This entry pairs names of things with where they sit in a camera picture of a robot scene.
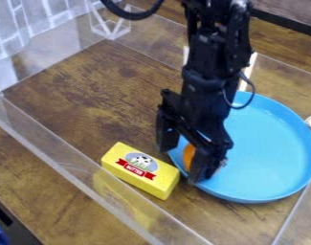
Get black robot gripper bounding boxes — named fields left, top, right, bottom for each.
left=157, top=67, right=238, bottom=185

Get orange ball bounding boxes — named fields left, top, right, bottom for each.
left=184, top=144, right=197, bottom=171

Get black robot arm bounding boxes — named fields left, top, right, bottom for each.
left=157, top=0, right=253, bottom=184

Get blue round tray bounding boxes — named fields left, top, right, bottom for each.
left=166, top=90, right=311, bottom=205

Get yellow toy butter block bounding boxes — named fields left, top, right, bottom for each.
left=102, top=142, right=180, bottom=200

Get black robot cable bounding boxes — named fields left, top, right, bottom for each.
left=100, top=0, right=168, bottom=21

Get clear acrylic triangular bracket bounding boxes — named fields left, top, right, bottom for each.
left=86, top=0, right=132, bottom=40

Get clear acrylic enclosure wall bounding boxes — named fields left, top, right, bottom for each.
left=0, top=0, right=311, bottom=245

